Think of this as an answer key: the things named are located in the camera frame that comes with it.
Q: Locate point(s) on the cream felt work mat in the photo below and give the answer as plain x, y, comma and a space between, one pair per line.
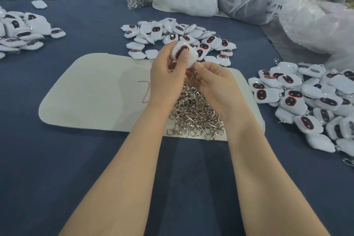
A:
86, 95

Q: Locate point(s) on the person's right hand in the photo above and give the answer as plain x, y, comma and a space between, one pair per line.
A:
218, 90

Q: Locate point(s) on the person's left hand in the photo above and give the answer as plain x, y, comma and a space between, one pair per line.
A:
166, 81

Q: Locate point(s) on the person's left forearm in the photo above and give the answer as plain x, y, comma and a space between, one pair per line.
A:
124, 180

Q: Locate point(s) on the crumpled clear plastic bag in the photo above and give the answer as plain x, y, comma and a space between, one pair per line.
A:
325, 25

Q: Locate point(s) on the white fob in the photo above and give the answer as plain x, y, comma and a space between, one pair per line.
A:
182, 51

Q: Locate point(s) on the person's right forearm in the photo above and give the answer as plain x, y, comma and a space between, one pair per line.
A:
276, 183

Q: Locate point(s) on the thin red thread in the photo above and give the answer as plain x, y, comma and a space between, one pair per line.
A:
145, 92

